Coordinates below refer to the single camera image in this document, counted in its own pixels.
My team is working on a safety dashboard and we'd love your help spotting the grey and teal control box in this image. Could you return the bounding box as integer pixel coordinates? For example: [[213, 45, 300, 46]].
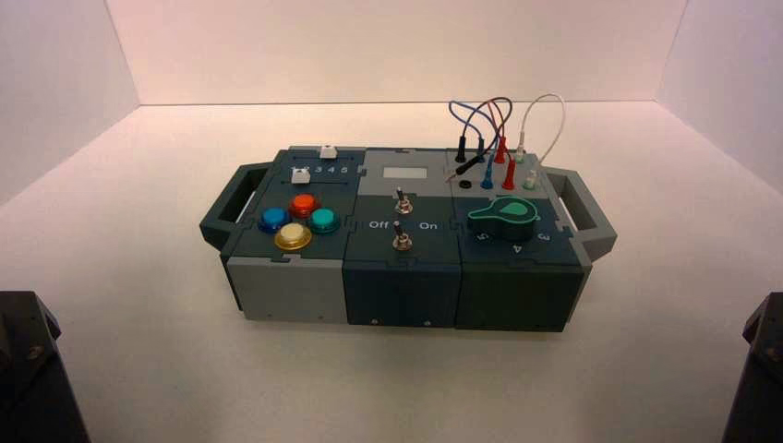
[[199, 145, 618, 334]]

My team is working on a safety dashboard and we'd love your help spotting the teal round push button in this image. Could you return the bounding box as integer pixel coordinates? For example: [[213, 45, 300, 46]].
[[307, 208, 342, 235]]

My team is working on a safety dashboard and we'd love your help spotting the orange round push button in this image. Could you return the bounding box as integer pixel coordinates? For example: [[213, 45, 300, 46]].
[[287, 193, 322, 220]]

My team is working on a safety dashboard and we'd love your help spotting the yellow round push button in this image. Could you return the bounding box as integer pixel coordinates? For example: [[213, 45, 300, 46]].
[[273, 222, 314, 252]]

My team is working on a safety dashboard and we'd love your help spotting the green rotary selector knob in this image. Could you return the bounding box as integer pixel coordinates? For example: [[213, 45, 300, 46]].
[[467, 197, 539, 242]]

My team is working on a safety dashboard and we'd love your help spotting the blue round push button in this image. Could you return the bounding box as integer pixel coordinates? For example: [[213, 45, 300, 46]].
[[257, 207, 293, 234]]

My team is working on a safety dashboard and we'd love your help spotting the black jumper cable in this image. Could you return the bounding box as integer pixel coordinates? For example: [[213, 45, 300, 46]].
[[445, 96, 515, 182]]

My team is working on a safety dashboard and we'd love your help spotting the blue jumper cable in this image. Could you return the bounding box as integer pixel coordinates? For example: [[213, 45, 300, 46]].
[[448, 99, 498, 191]]

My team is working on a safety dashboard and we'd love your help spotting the red jumper cable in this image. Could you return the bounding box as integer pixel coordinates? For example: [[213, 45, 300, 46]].
[[484, 99, 519, 191]]

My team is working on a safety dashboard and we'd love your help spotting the white jumper cable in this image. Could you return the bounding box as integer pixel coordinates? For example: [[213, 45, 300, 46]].
[[515, 93, 566, 193]]

